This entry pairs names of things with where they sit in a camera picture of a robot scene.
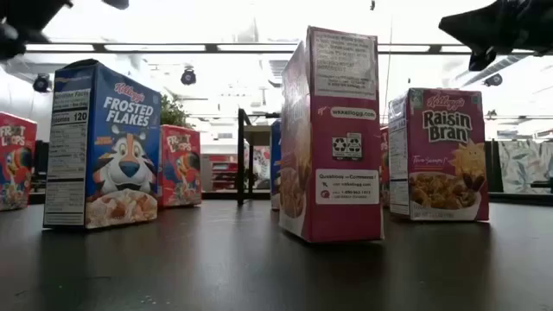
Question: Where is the black aluminium table frame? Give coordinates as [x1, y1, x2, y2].
[28, 189, 553, 206]

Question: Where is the red background shelving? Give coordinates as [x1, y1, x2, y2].
[211, 153, 238, 192]

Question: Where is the green plant in striped pot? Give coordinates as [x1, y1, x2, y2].
[160, 93, 194, 130]

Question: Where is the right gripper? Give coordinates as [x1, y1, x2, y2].
[438, 0, 553, 73]

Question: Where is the wooden shelf with black frame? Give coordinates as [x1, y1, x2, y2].
[236, 107, 282, 206]

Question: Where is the Raisin Bran cereal box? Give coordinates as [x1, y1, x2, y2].
[387, 87, 491, 222]
[278, 25, 385, 244]

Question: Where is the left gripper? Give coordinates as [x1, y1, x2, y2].
[0, 0, 130, 34]

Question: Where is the Frosted Flakes cereal box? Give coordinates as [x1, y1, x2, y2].
[42, 59, 162, 230]
[270, 118, 283, 212]

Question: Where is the black room divider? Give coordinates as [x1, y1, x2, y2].
[33, 140, 49, 194]
[484, 140, 505, 194]

